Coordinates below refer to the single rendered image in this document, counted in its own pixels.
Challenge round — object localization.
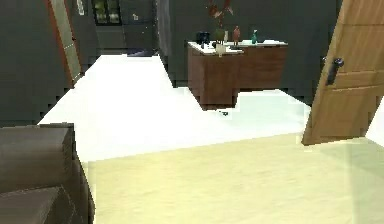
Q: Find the brown white-topped desk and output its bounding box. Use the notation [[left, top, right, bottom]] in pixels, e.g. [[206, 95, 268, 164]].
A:
[[187, 39, 289, 111]]

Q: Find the black round object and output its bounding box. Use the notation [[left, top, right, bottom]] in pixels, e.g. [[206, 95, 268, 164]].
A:
[[195, 31, 211, 46]]

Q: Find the red house plant white pot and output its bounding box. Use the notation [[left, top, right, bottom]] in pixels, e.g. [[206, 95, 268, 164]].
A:
[[206, 0, 234, 56]]

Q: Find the brown statuette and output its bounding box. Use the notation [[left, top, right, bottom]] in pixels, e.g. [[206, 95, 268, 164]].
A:
[[232, 25, 242, 48]]

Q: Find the dark grey cabinet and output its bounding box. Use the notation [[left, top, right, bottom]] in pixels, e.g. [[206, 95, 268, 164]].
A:
[[95, 21, 155, 52]]

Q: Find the dark window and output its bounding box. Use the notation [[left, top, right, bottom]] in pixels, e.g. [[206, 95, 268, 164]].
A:
[[91, 0, 122, 26]]

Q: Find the brown wooden room door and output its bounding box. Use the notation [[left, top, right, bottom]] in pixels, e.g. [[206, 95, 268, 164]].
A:
[[301, 0, 384, 146]]

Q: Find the dark brown sofa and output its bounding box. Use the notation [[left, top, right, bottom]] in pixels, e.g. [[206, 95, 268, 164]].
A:
[[0, 122, 96, 224]]

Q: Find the grey door with red frame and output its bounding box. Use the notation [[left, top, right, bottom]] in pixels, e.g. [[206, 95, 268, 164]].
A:
[[44, 0, 83, 89]]

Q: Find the black door handle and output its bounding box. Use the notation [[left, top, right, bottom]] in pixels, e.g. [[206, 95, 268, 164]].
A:
[[325, 57, 345, 86]]

